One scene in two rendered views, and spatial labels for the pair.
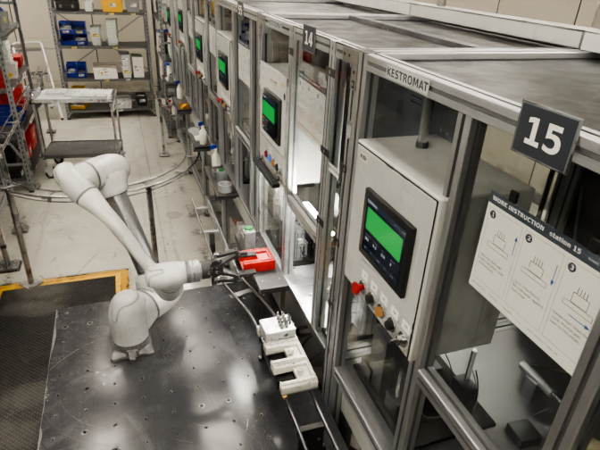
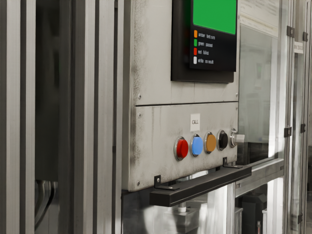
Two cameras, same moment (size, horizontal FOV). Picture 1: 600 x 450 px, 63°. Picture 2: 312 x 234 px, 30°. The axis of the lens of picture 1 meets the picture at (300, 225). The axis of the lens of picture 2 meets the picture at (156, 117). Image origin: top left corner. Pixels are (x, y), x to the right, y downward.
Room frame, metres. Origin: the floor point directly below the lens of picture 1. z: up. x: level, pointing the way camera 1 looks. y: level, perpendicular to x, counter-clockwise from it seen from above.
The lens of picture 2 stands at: (2.91, 0.86, 1.52)
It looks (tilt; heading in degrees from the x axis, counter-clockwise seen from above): 3 degrees down; 228
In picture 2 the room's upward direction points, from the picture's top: 1 degrees clockwise
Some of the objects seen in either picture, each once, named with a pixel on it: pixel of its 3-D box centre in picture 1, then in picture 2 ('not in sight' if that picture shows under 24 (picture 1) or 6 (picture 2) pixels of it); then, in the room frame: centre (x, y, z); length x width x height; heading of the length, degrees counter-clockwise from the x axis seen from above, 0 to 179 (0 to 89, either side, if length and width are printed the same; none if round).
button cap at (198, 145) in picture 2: not in sight; (195, 145); (2.20, 0.16, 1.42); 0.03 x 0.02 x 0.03; 20
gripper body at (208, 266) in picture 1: (212, 268); not in sight; (1.68, 0.35, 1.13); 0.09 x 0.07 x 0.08; 110
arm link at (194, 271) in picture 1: (193, 270); not in sight; (1.66, 0.42, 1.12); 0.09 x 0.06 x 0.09; 20
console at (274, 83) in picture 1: (295, 120); (138, 42); (2.24, 0.04, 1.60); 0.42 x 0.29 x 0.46; 20
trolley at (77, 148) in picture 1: (81, 130); not in sight; (5.36, 2.51, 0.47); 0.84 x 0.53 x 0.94; 104
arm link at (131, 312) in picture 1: (129, 314); not in sight; (1.71, 0.72, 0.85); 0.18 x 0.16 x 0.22; 153
